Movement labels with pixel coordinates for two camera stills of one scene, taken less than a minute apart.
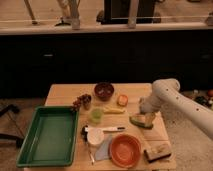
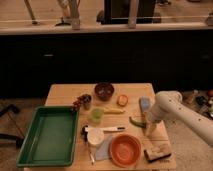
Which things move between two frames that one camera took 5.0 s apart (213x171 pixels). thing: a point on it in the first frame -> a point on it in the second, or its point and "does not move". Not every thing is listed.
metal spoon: x=84 y=134 does not move
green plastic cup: x=96 y=115 does not move
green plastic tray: x=51 y=140 does not move
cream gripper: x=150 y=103 -> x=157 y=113
